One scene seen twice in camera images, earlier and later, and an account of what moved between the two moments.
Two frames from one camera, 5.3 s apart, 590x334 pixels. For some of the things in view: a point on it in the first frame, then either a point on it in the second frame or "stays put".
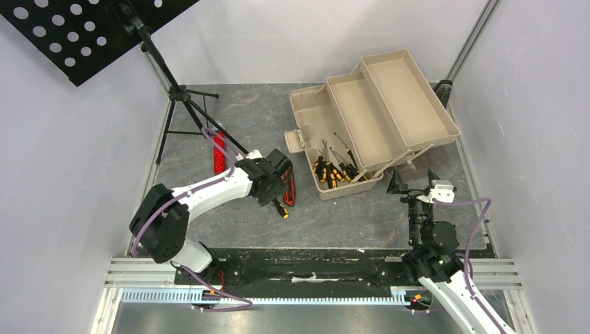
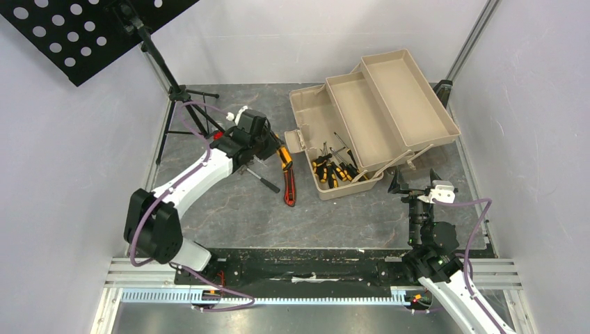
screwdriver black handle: x=349 y=152 stays put
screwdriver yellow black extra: x=337 y=173 stays put
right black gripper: x=412 y=193 stays put
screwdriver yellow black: x=331 y=182 stays put
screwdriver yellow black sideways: x=322 y=167 stays put
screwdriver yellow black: x=280 y=208 to x=322 y=159
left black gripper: x=280 y=188 to x=274 y=142
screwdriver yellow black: x=350 y=168 to x=339 y=172
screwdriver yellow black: x=320 y=169 stays put
